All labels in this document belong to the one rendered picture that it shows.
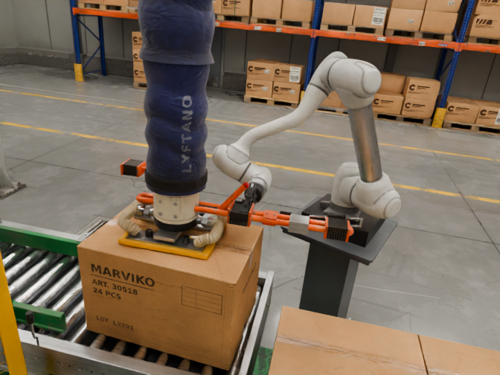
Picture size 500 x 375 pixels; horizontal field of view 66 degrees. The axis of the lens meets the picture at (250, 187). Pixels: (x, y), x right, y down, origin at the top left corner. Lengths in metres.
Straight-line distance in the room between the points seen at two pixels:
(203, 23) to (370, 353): 1.38
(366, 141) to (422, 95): 6.88
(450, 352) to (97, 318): 1.44
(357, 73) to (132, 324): 1.28
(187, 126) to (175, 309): 0.65
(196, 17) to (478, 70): 9.13
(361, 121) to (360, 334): 0.90
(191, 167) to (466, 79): 9.05
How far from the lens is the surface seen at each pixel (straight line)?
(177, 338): 1.54
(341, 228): 1.37
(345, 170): 1.99
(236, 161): 1.64
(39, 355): 1.73
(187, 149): 1.29
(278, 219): 1.38
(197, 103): 1.27
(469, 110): 8.82
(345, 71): 1.59
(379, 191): 1.83
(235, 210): 1.40
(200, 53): 1.24
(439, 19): 8.47
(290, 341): 1.70
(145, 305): 1.51
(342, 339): 1.77
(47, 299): 1.97
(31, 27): 12.80
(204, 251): 1.39
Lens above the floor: 1.75
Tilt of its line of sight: 24 degrees down
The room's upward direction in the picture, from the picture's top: 5 degrees clockwise
